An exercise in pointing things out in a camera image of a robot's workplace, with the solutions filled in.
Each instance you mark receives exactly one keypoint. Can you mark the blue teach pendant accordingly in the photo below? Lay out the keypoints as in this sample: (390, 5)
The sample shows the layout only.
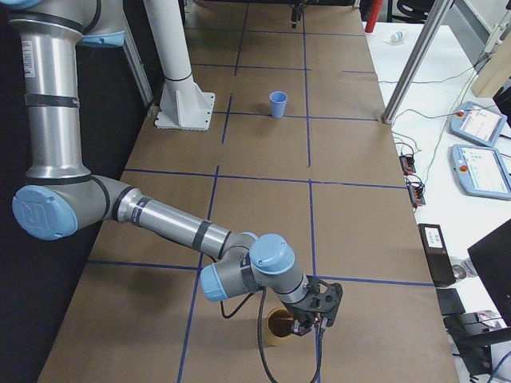
(477, 124)
(480, 171)

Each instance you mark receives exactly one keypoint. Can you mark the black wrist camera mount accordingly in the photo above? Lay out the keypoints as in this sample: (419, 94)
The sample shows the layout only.
(325, 297)

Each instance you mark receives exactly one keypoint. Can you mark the white mounting post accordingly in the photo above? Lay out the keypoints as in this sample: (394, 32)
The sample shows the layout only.
(183, 105)

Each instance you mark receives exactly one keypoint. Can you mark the red black connector board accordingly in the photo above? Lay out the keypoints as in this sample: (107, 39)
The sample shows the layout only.
(407, 163)

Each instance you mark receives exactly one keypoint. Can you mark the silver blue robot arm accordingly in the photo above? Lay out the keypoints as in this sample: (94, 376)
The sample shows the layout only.
(62, 196)

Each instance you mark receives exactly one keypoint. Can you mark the white blue tube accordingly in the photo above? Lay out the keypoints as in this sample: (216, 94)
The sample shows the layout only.
(398, 37)

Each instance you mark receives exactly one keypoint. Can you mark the black monitor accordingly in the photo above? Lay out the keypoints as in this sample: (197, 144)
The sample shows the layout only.
(491, 259)

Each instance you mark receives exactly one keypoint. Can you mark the far blue teach pendant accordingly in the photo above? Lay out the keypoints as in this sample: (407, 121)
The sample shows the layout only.
(477, 124)

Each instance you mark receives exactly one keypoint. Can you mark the tan bamboo cup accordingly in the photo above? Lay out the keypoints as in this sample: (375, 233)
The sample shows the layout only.
(277, 327)

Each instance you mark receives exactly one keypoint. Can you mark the black box with label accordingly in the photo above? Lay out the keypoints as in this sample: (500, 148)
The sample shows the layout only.
(436, 254)

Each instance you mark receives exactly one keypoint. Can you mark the blue plastic cup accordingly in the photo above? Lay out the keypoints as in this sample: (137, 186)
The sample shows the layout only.
(278, 103)

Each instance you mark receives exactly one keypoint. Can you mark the near blue teach pendant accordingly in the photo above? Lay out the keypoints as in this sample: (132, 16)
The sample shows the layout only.
(480, 171)

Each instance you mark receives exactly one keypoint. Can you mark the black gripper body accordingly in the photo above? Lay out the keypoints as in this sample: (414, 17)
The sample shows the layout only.
(302, 315)
(295, 8)

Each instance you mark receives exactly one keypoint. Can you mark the aluminium frame post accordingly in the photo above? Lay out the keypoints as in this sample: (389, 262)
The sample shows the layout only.
(425, 38)

